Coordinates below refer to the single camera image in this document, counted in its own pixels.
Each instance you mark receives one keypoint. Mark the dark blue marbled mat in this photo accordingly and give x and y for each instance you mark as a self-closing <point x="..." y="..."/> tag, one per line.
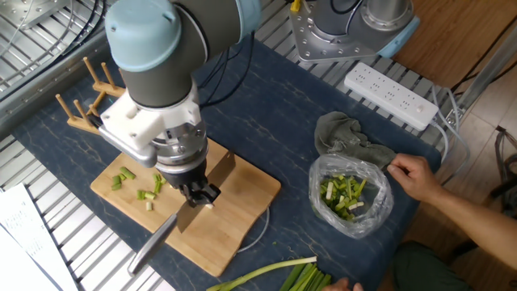
<point x="262" y="101"/>

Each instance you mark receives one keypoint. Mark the silver aluminium frame post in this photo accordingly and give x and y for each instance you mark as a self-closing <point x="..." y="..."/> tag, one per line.
<point x="484" y="72"/>

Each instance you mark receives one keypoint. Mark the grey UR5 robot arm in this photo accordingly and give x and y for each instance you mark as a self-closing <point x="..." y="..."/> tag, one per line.
<point x="169" y="52"/>

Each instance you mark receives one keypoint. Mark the white cut scallion piece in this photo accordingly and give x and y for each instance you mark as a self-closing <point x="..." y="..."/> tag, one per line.
<point x="149" y="206"/>

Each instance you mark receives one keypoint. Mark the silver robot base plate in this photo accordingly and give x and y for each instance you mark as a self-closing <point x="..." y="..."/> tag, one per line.
<point x="319" y="48"/>

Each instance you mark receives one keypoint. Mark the bamboo cutting board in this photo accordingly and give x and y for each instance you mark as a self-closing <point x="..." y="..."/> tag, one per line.
<point x="226" y="238"/>

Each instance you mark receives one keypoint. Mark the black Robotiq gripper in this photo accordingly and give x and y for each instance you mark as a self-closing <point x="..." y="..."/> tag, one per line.
<point x="187" y="175"/>

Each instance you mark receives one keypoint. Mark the black chair frame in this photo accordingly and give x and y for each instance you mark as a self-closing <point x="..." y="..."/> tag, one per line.
<point x="512" y="190"/>

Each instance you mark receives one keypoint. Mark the chopped scallion heap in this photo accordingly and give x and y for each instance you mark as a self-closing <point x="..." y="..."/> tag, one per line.
<point x="341" y="198"/>

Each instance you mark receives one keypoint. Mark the wooden peg rack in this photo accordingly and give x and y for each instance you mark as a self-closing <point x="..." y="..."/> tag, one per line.
<point x="107" y="87"/>

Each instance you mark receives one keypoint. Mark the long whole scallion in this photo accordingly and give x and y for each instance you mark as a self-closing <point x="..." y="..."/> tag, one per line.
<point x="274" y="266"/>

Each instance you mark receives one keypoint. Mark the person's left hand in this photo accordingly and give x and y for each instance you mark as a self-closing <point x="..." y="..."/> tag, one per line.
<point x="342" y="285"/>

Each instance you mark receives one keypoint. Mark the person's right hand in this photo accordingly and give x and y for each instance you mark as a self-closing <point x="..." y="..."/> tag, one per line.
<point x="416" y="178"/>

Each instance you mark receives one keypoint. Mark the yellow plastic clip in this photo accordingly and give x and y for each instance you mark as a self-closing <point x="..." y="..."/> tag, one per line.
<point x="295" y="5"/>

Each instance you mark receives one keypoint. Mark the silver perforated metal plate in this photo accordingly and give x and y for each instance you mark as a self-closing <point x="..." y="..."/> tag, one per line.
<point x="32" y="12"/>

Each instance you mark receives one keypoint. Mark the green cut scallion piece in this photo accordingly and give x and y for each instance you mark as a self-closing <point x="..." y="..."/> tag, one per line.
<point x="156" y="177"/>
<point x="157" y="187"/>
<point x="150" y="195"/>
<point x="127" y="173"/>
<point x="117" y="179"/>
<point x="163" y="180"/>
<point x="116" y="186"/>
<point x="140" y="195"/>

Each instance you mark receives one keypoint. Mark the brown wooden desk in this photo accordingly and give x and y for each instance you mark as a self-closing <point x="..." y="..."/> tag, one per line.
<point x="452" y="36"/>

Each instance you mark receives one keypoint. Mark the white plain paper sheet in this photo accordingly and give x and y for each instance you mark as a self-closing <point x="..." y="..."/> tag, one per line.
<point x="16" y="271"/>

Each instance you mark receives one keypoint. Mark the grey crumpled cloth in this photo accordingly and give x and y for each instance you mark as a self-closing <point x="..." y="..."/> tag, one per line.
<point x="343" y="133"/>

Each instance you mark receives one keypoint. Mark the green trouser leg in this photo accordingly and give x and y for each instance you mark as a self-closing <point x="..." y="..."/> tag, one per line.
<point x="424" y="271"/>

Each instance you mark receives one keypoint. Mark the grey metal rail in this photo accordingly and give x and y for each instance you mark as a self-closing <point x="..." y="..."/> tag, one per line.
<point x="36" y="97"/>

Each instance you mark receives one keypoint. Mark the white power strip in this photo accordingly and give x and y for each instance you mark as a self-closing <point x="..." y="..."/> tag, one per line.
<point x="387" y="95"/>

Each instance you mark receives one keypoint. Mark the white printed paper sheet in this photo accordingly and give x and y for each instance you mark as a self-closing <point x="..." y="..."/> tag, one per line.
<point x="28" y="230"/>

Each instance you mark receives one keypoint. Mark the clear plastic bag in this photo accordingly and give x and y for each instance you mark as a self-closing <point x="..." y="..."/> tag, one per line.
<point x="377" y="202"/>

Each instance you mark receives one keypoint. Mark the green scallion leaf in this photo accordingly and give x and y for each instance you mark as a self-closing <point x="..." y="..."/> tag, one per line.
<point x="292" y="279"/>
<point x="309" y="281"/>
<point x="324" y="283"/>

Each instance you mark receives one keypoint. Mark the steel cleaver knife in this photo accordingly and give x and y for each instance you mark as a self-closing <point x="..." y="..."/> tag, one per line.
<point x="151" y="250"/>

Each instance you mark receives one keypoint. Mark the person's right forearm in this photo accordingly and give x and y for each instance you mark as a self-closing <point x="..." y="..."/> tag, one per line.
<point x="480" y="230"/>

